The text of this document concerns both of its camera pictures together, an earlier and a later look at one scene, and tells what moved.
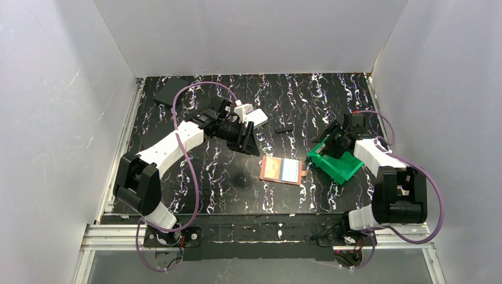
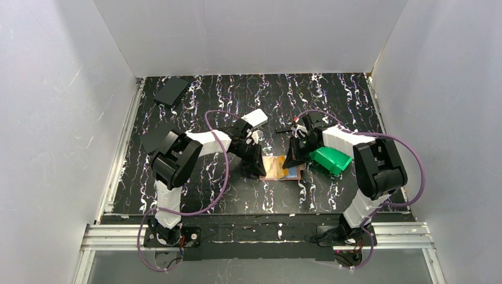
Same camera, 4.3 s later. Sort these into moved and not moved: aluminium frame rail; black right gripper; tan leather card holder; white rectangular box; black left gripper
Moved: black right gripper; black left gripper
Not moved: white rectangular box; aluminium frame rail; tan leather card holder
